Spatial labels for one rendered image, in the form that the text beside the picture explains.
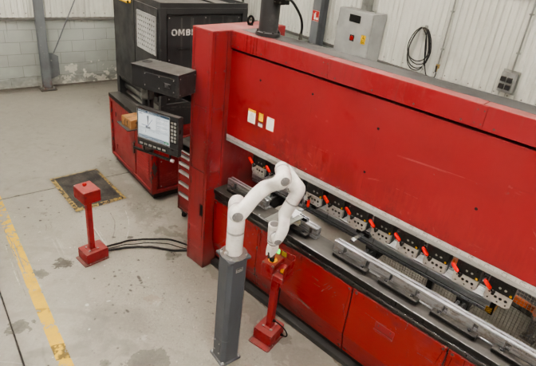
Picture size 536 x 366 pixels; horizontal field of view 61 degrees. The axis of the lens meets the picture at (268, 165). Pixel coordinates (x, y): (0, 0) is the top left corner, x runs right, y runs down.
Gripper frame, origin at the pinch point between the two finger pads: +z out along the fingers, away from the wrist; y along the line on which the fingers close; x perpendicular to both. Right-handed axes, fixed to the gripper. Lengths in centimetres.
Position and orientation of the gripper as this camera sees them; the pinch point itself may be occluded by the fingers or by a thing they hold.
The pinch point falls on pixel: (271, 258)
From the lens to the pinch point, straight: 331.3
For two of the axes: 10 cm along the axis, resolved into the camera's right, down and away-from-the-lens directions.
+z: -0.5, 8.6, 5.1
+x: 8.1, 3.3, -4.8
